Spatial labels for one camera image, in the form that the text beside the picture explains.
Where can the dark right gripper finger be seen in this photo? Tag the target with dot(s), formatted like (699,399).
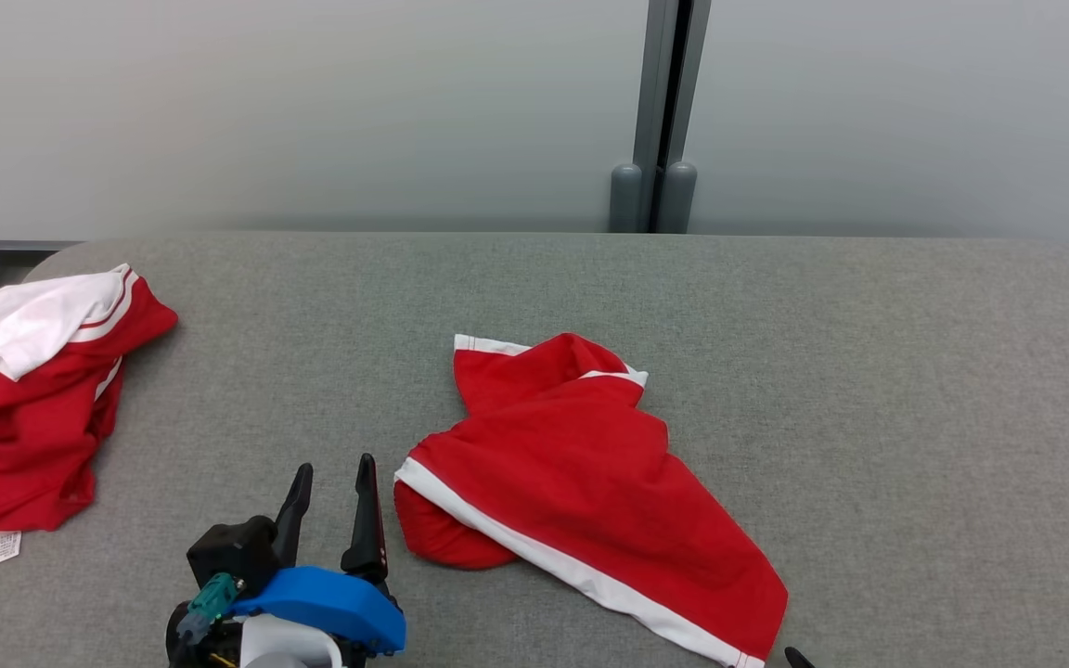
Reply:
(799,661)

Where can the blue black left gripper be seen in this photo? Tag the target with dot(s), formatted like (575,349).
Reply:
(330,603)

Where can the red shorts with white stripe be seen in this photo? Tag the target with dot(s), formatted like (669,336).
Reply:
(581,464)

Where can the red shirt with white sleeves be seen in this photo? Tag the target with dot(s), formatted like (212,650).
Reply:
(24,436)

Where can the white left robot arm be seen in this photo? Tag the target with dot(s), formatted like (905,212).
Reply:
(289,645)

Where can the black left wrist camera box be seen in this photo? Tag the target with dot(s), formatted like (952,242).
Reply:
(233,552)

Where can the grey metal partition post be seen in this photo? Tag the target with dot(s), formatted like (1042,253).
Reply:
(657,83)

